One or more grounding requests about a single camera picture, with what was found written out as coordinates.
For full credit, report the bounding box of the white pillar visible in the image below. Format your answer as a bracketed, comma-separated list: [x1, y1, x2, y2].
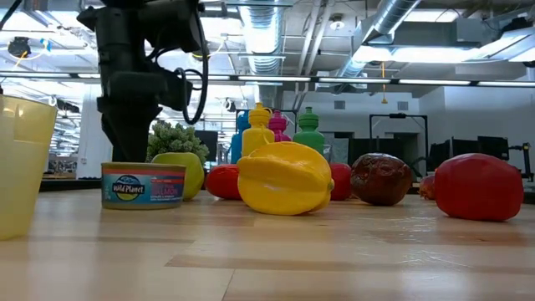
[76, 85, 110, 180]

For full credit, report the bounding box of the blue label salmon can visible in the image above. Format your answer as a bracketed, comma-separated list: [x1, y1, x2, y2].
[100, 161, 187, 211]

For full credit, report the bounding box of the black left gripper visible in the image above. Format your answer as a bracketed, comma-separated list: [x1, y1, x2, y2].
[95, 48, 165, 164]

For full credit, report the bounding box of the green plastic bottle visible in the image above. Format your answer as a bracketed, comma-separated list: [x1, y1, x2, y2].
[292, 106, 326, 155]

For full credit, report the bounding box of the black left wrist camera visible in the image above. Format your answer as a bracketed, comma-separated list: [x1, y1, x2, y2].
[160, 68, 195, 113]

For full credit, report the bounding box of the thin black overhead cable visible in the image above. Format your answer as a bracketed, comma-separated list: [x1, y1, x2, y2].
[0, 0, 24, 33]

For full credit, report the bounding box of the green artificial plant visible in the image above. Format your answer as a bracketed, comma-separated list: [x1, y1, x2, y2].
[145, 120, 210, 166]

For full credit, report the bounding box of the small red toy apple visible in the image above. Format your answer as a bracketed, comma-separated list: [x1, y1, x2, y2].
[329, 162, 354, 202]

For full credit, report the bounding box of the translucent yellow plastic bin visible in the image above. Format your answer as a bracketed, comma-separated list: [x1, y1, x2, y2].
[0, 94, 59, 242]

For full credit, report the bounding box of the black computer monitor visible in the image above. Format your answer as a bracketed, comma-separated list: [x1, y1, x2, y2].
[451, 137, 478, 159]
[429, 140, 452, 171]
[194, 130, 219, 163]
[477, 135, 511, 161]

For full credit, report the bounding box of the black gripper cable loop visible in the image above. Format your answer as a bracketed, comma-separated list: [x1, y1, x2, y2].
[174, 12, 210, 126]

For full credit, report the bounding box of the pink plastic bottle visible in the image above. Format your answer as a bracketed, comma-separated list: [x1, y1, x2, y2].
[267, 110, 293, 143]

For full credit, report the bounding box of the yellow hanging cord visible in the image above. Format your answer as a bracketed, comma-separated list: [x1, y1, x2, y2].
[380, 61, 389, 105]

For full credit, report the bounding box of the tall black gantry frame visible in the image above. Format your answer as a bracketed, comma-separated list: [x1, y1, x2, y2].
[369, 112, 429, 176]

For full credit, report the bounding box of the blue plastic bottle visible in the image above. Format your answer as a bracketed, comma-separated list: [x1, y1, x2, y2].
[230, 110, 252, 166]

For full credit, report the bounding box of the yellow plastic bottle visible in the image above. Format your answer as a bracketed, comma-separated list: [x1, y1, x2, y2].
[241, 102, 276, 158]

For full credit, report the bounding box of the tiny red toy fruit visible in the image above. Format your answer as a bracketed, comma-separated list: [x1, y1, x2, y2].
[418, 174, 438, 202]

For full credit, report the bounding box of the long ceiling light rail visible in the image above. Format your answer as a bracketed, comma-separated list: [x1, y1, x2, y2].
[0, 71, 535, 88]

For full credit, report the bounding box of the dark maroon toy fruit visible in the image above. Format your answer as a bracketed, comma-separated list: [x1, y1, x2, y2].
[349, 152, 414, 207]

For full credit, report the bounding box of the red yellow toy mango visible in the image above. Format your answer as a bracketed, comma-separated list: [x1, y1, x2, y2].
[204, 163, 243, 201]

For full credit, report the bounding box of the yellow toy starfruit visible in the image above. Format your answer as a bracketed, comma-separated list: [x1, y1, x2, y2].
[237, 140, 335, 217]

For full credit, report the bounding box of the black monitor stand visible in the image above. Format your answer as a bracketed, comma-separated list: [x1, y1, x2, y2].
[508, 141, 534, 182]

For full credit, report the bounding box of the green toy apple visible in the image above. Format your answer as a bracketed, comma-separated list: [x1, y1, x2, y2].
[150, 151, 206, 202]

